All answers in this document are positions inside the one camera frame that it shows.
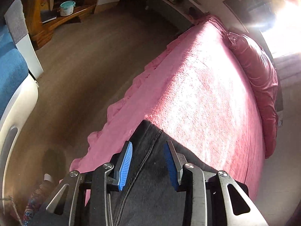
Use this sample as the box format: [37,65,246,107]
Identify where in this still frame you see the black shoe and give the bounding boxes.
[42,149,66,185]

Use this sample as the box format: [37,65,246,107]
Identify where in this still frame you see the red duvet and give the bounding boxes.
[227,31,279,159]

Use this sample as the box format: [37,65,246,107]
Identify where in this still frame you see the brown wooden side table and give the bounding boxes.
[22,0,97,50]

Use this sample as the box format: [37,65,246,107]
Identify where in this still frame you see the white grey nightstand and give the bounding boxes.
[145,0,232,29]

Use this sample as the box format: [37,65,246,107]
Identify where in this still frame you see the black embroidered pants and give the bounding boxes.
[103,119,250,226]

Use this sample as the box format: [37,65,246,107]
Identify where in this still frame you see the teal lidded container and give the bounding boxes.
[60,1,75,17]

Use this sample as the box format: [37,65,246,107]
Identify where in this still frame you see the blue yellow sofa chair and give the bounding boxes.
[1,0,43,216]

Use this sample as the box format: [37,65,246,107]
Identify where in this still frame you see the person's leg patterned trousers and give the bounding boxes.
[22,173,55,225]

